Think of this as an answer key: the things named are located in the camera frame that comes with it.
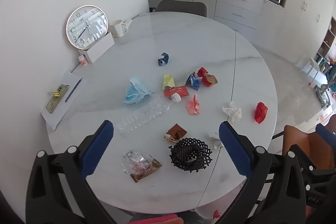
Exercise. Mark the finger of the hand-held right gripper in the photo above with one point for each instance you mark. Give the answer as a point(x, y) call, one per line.
point(325, 132)
point(305, 158)

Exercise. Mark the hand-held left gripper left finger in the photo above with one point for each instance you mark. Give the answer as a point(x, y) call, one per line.
point(98, 148)

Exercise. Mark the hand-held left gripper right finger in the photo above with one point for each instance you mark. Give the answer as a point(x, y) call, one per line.
point(235, 150)

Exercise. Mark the red wrapper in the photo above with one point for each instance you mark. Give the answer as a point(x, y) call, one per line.
point(204, 74)

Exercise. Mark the dark blue wrapper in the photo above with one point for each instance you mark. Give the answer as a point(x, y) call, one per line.
point(163, 59)

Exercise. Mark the small white crumpled wrapper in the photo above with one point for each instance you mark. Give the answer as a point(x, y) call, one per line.
point(215, 141)

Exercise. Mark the orange chair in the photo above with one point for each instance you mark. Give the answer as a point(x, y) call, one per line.
point(299, 136)

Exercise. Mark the white crumpled tissue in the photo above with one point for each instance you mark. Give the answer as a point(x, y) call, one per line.
point(232, 111)

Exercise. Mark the red crumpled paper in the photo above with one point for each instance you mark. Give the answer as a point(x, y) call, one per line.
point(261, 112)

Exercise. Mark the blue office chair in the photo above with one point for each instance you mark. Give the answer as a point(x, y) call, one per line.
point(328, 82)

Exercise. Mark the white paper sheet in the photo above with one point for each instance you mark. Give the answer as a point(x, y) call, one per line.
point(56, 117)

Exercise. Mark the clear plastic snack bag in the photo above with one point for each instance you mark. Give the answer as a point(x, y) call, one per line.
point(147, 172)

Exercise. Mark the black foam mesh sleeve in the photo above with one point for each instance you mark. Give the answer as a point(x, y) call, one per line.
point(178, 153)

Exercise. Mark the clear plastic bottle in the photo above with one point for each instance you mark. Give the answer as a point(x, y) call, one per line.
point(147, 115)

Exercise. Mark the pink crumpled paper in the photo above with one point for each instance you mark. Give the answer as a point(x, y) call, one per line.
point(193, 106)

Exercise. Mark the brown torn wrapper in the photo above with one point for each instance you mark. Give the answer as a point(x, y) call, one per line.
point(176, 132)

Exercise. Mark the black pen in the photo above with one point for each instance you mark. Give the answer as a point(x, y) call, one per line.
point(73, 90)

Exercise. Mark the white stool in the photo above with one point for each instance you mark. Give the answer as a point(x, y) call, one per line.
point(313, 69)

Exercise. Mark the blue face mask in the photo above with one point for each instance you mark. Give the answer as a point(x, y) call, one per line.
point(135, 92)

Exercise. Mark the blue orange crumpled wrapper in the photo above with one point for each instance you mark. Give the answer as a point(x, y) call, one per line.
point(193, 81)

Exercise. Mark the red flat packet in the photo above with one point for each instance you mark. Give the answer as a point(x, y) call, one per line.
point(181, 90)

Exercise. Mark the small pink bottle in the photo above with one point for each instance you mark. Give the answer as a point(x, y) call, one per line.
point(83, 60)

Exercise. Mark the pink cloth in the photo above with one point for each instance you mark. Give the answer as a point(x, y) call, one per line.
point(155, 220)

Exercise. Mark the wooden bookshelf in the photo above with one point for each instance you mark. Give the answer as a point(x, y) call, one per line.
point(326, 40)

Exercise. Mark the yellow crumpled wrapper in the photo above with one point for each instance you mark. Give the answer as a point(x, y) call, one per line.
point(168, 81)

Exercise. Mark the white rectangular box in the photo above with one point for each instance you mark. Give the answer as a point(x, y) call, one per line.
point(101, 48)

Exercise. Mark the white speckled mug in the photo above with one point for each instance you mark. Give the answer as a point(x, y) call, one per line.
point(116, 29)

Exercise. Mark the small white pitcher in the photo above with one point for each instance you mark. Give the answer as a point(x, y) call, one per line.
point(128, 22)

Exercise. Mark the white drawer cabinet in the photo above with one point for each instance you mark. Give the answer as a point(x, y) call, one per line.
point(239, 7)

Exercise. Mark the grey chair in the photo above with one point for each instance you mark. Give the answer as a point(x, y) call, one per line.
point(181, 6)

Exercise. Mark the round wall clock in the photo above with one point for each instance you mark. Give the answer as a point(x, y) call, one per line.
point(84, 27)

